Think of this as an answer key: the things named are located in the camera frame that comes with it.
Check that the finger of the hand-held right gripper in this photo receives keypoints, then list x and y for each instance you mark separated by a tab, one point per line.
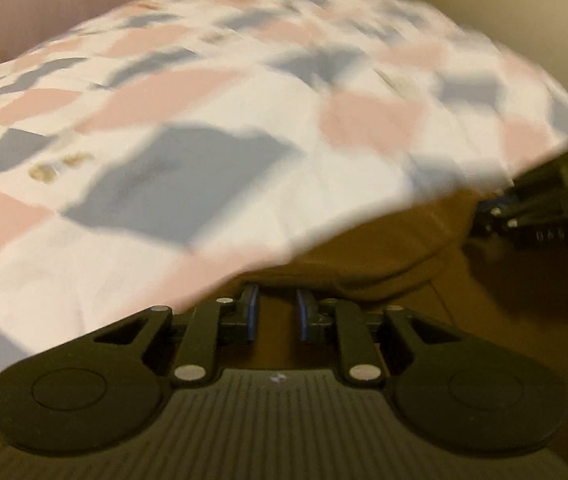
495	208

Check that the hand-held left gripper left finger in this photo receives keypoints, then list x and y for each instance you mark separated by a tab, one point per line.
252	310

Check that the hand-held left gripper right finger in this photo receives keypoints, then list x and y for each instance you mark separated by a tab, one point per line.
303	312

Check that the brown garment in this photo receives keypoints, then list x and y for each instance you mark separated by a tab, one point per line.
389	255

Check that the checkered bear print blanket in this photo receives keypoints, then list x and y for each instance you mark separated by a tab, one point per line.
244	125

